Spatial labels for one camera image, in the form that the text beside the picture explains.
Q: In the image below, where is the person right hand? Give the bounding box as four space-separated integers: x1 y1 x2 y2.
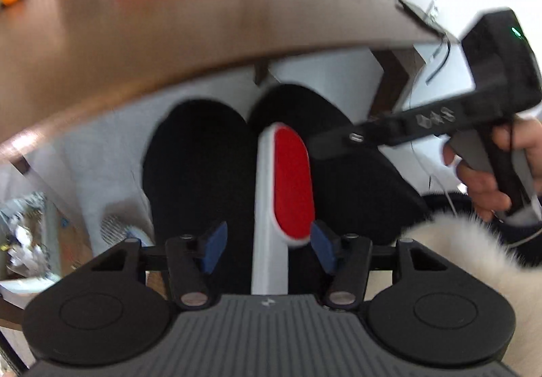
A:
456 118 542 222

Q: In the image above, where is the white lint brush red pad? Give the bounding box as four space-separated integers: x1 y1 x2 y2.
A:
251 123 315 295

